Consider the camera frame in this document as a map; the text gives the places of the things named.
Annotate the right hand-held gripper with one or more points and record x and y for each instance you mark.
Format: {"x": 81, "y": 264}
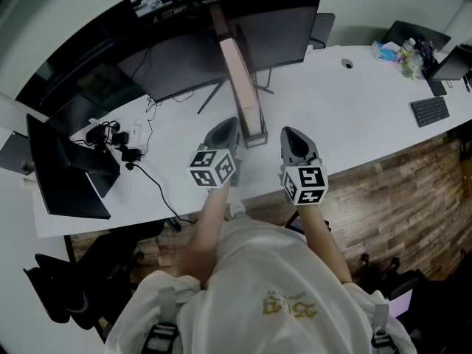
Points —
{"x": 306, "y": 183}

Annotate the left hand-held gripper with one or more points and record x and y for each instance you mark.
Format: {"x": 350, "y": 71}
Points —
{"x": 214, "y": 170}

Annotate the black mesh file holder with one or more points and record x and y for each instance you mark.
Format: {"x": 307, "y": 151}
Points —
{"x": 256, "y": 139}

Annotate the pink folder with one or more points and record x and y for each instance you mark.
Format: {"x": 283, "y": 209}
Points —
{"x": 239, "y": 79}

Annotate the person's left forearm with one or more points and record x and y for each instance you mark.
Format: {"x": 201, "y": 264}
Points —
{"x": 206, "y": 234}

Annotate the person's right forearm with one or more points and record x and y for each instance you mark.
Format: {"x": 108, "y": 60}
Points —
{"x": 321, "y": 242}

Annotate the black power adapter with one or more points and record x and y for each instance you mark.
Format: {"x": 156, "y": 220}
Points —
{"x": 120, "y": 138}
{"x": 131, "y": 155}

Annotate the white power strip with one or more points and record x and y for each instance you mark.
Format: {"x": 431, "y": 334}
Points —
{"x": 135, "y": 132}

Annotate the large black monitor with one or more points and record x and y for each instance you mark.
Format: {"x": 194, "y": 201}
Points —
{"x": 173, "y": 68}
{"x": 280, "y": 28}

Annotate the person's white shirt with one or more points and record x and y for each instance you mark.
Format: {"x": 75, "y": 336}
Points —
{"x": 265, "y": 293}

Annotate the black keyboard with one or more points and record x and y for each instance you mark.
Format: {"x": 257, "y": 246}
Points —
{"x": 430, "y": 111}

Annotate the black monitor with square base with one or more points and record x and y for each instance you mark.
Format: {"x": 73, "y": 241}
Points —
{"x": 62, "y": 175}

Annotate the blue white tissue pack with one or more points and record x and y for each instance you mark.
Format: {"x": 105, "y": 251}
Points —
{"x": 385, "y": 52}

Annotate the black office chair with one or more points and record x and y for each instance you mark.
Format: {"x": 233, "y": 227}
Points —
{"x": 92, "y": 271}
{"x": 424, "y": 301}
{"x": 416, "y": 35}
{"x": 322, "y": 28}

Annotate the clear plastic bottle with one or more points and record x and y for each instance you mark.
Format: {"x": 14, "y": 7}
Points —
{"x": 407, "y": 49}
{"x": 413, "y": 66}

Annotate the lit background screen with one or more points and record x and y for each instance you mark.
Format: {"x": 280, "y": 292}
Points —
{"x": 145, "y": 1}

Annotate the small black monitor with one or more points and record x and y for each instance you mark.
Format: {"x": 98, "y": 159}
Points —
{"x": 451, "y": 65}

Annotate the grey laptop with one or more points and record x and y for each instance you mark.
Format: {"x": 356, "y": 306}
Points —
{"x": 14, "y": 153}

